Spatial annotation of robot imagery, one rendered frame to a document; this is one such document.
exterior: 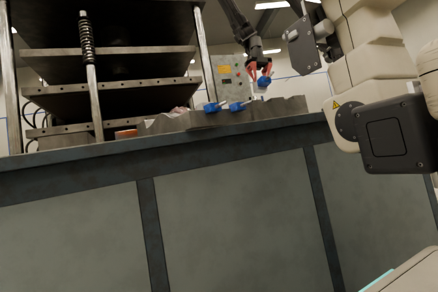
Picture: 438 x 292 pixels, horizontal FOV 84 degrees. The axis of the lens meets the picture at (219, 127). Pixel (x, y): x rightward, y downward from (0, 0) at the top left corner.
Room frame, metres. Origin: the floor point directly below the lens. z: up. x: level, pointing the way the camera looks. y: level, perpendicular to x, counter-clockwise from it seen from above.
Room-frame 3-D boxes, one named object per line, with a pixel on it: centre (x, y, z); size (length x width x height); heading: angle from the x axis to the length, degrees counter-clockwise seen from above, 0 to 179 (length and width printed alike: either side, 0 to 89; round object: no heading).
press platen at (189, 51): (1.90, 0.70, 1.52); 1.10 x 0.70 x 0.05; 110
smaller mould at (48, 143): (0.93, 0.57, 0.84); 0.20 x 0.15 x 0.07; 20
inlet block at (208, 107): (0.77, 0.00, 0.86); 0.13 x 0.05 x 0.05; 37
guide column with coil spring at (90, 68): (1.47, 0.72, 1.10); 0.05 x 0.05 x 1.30
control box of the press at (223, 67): (1.95, -0.14, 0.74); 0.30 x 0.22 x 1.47; 110
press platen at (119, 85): (1.89, 0.70, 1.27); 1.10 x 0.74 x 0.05; 110
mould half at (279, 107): (1.22, -0.18, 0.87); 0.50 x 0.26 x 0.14; 20
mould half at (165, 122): (1.02, 0.13, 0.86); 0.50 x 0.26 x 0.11; 37
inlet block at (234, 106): (0.84, -0.08, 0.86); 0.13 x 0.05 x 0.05; 37
